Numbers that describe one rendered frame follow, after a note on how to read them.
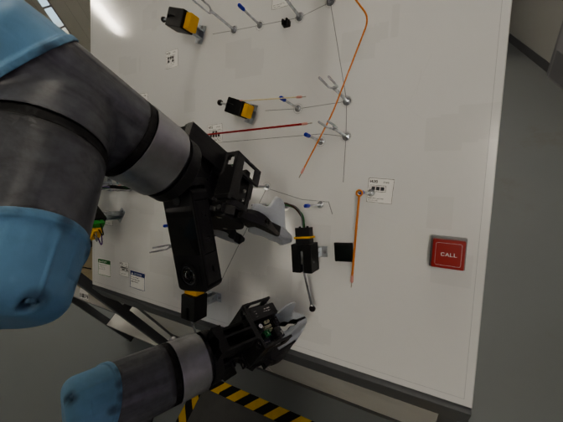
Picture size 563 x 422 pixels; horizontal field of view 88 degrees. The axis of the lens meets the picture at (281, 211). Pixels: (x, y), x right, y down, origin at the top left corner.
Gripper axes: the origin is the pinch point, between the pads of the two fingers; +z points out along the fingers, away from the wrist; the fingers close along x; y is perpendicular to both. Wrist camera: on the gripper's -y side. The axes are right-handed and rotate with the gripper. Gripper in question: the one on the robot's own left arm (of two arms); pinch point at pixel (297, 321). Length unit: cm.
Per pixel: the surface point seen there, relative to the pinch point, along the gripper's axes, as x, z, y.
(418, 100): 16.9, 18.6, 39.5
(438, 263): -6.2, 16.2, 20.9
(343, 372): -10.7, 12.8, -10.4
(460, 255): -7.4, 17.3, 24.1
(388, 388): -17.6, 15.9, -5.3
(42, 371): 95, -32, -208
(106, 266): 58, -16, -53
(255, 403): 2, 43, -108
